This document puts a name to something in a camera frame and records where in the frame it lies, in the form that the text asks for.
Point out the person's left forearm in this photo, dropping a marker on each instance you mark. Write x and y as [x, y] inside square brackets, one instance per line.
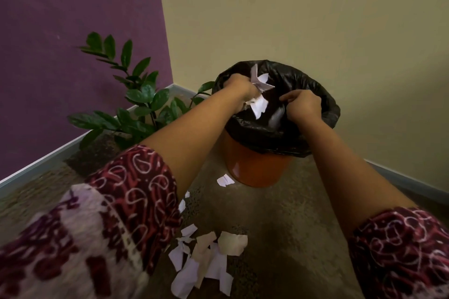
[189, 137]

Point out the pile of paper scraps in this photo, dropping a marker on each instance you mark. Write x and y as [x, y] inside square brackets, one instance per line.
[207, 256]

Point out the black plastic bin bag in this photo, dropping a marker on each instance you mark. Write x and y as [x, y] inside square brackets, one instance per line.
[266, 130]

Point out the person's left fingers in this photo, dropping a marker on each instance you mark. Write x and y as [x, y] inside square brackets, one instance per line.
[253, 91]

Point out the torn white paper piece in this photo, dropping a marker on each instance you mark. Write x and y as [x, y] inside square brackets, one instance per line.
[260, 79]
[259, 106]

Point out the grey skirting board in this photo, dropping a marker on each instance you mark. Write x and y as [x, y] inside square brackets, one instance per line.
[42, 164]
[407, 180]

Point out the maroon patterned left sleeve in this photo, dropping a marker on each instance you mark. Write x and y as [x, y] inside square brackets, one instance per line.
[140, 190]

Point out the white maroon patterned scarf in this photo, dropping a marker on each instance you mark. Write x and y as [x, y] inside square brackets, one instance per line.
[70, 249]

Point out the orange waste bin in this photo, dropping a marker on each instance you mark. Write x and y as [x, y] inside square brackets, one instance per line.
[252, 167]

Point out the green leafy plant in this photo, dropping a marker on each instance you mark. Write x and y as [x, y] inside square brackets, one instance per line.
[140, 93]

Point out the person's right fingers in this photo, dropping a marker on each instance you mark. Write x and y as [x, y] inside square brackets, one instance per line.
[290, 96]

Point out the person's right forearm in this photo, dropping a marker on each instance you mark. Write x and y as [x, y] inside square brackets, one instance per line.
[345, 176]

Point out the dark plant pot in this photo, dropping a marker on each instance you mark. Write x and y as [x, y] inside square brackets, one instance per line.
[92, 157]

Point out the maroon patterned right sleeve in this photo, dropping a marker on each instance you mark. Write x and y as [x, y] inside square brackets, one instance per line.
[396, 253]

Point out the maroon patterned sleeve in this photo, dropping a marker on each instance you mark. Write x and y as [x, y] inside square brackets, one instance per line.
[140, 190]
[396, 253]

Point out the person's left hand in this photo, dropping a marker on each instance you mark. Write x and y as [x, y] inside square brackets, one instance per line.
[240, 86]

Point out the person's right hand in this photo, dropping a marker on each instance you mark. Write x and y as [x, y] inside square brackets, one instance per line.
[304, 106]

